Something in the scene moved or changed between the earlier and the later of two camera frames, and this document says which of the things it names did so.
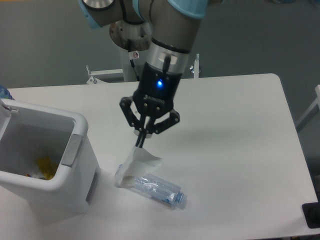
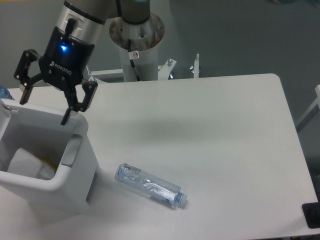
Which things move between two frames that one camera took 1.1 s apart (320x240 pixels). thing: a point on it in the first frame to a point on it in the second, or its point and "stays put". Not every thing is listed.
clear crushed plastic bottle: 153,186 stays put
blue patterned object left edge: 5,93 stays put
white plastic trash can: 46,158 stays put
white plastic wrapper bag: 140,161 to 25,163
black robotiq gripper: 154,97 to 63,64
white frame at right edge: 311,112 stays put
